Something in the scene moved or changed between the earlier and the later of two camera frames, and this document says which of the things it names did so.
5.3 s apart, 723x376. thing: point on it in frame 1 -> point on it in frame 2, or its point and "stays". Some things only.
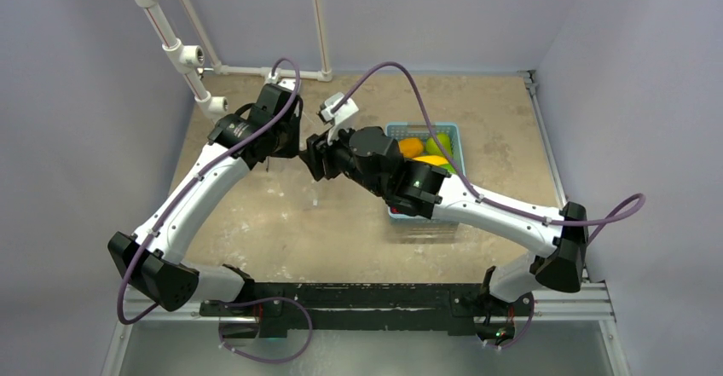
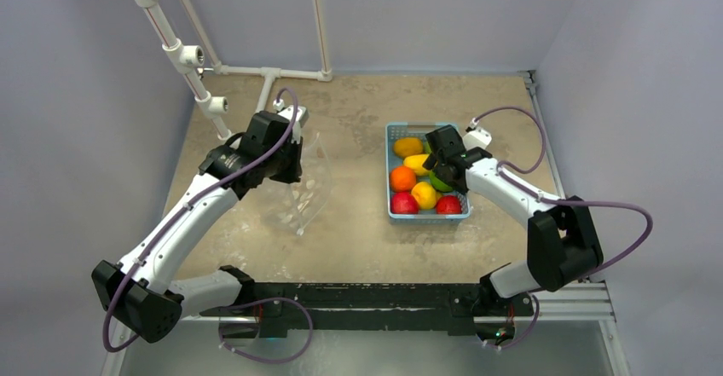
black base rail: [456, 308] stays
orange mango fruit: [410, 147] stays
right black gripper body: [320, 157] -> [452, 166]
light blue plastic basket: [419, 130] stays
